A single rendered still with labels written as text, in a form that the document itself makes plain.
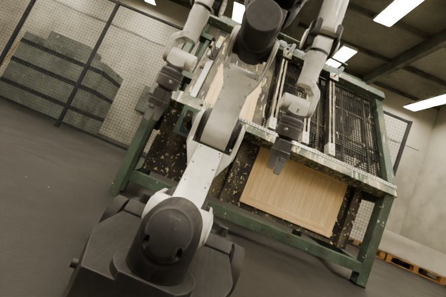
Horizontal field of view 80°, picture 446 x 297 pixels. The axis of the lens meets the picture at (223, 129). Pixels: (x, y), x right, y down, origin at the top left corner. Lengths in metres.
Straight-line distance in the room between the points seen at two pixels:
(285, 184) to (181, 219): 1.93
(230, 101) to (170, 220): 0.53
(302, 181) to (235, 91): 1.69
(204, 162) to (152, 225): 0.40
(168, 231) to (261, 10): 0.65
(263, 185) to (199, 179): 1.54
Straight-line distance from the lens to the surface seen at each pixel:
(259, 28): 0.84
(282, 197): 2.52
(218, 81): 2.44
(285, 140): 0.98
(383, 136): 3.13
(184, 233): 0.65
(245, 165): 2.42
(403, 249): 6.61
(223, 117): 1.01
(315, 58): 1.05
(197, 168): 0.97
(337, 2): 1.15
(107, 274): 0.71
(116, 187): 2.01
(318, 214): 2.68
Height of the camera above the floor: 0.48
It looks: 7 degrees up
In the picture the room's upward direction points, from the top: 23 degrees clockwise
